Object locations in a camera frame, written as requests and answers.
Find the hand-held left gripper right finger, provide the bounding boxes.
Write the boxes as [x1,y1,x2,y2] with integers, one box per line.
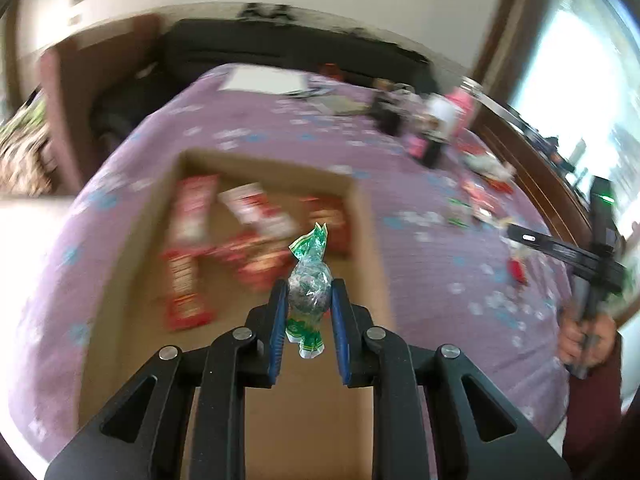
[329,277,571,480]

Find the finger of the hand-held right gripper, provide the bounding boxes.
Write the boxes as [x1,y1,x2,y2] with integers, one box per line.
[505,224,601,267]

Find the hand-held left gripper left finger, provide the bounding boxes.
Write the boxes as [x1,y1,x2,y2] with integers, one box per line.
[45,277,291,480]

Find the green white candy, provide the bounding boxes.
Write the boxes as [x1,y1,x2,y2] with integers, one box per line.
[284,224,333,359]

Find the dark red gold-print packet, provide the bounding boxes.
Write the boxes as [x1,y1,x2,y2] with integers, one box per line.
[300,195,351,258]
[207,234,296,291]

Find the long red black packet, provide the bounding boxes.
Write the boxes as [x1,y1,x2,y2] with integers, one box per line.
[161,247,217,332]

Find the brown cardboard box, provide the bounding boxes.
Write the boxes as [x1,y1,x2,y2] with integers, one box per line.
[75,147,396,480]

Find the white red patterned packet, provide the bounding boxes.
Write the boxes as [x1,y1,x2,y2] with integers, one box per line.
[219,182,297,241]

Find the pink cartoon snack packet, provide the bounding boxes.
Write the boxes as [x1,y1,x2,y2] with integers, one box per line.
[170,175,221,248]

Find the person's right forearm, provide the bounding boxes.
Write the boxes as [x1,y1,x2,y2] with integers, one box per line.
[562,332,626,476]

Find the person's right hand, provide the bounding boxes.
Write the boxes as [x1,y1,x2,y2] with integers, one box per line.
[557,305,618,373]

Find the pink clear snack packet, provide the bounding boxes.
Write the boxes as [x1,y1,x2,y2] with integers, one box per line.
[460,175,503,211]

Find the clear green-edged packet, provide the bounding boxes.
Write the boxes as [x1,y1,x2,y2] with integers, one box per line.
[447,197,473,228]

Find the large black canister wooden knob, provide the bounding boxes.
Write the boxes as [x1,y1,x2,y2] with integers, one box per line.
[420,125,451,168]

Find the pink thermos flask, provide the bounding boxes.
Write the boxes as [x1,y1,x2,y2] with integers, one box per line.
[447,77,481,138]

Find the white plastic jar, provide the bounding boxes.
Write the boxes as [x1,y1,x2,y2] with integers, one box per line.
[425,95,458,136]

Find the small black canister wooden knob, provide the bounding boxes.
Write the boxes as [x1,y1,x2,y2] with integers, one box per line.
[372,87,416,136]

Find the tan notebook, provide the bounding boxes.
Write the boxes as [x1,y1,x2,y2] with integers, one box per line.
[310,95,373,116]

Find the white paper sheets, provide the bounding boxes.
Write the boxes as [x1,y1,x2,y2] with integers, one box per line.
[220,67,308,95]

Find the dark sofa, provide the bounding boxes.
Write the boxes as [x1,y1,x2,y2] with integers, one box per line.
[90,17,436,136]

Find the patterned cushion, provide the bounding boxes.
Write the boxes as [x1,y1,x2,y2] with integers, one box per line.
[0,95,56,196]

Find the brown chair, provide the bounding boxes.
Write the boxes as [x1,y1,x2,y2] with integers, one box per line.
[40,15,166,191]

